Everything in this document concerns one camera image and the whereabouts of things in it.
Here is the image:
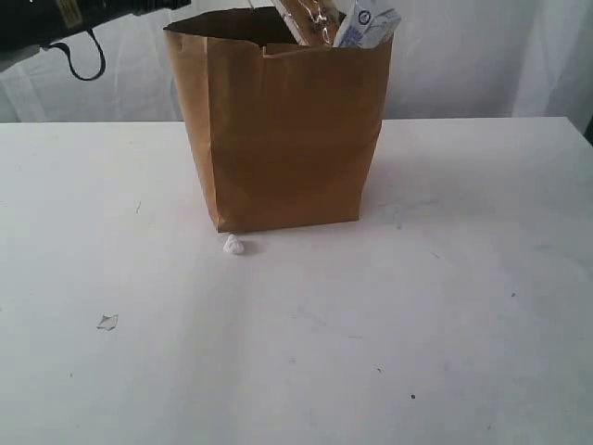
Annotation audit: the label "small blue white milk carton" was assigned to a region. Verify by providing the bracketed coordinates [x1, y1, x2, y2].
[333, 0, 401, 49]

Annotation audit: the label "brown paper bag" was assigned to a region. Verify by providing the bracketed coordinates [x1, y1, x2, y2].
[164, 6, 392, 233]

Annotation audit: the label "spaghetti pack black ends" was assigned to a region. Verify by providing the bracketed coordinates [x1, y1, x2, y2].
[271, 0, 345, 46]

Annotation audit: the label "chipped spot paint flake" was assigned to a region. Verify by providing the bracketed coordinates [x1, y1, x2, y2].
[96, 314, 119, 331]

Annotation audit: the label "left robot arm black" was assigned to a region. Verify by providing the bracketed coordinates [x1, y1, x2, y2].
[1, 0, 191, 71]

